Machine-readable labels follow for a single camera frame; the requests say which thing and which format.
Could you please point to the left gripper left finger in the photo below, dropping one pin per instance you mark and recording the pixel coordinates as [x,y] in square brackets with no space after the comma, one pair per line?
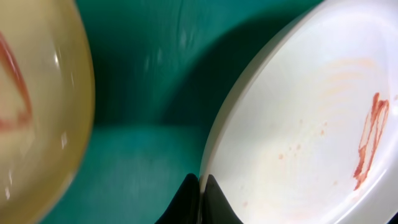
[183,209]

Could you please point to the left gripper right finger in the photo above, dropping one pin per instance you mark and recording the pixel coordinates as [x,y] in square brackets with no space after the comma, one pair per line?
[215,208]

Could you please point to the white plate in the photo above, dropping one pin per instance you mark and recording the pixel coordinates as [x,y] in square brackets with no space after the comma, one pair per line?
[308,133]

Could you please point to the teal plastic serving tray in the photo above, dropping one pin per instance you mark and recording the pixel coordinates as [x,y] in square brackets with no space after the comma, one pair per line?
[162,71]

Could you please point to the yellow-green round plate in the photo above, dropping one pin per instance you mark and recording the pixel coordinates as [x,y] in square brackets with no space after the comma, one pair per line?
[47,104]

